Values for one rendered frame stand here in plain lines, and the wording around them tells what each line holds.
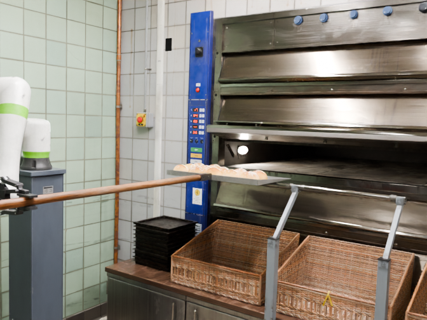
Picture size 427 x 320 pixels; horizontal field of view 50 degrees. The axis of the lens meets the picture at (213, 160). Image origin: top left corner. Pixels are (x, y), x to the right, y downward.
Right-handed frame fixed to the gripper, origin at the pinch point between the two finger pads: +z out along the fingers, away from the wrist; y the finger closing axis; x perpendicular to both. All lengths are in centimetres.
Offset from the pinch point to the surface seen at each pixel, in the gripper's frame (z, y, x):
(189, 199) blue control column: -51, 26, -151
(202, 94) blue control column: -44, -43, -151
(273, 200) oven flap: 8, 19, -155
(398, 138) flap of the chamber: 78, -22, -141
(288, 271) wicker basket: 34, 47, -124
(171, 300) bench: -22, 70, -100
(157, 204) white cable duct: -80, 33, -152
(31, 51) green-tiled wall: -123, -64, -82
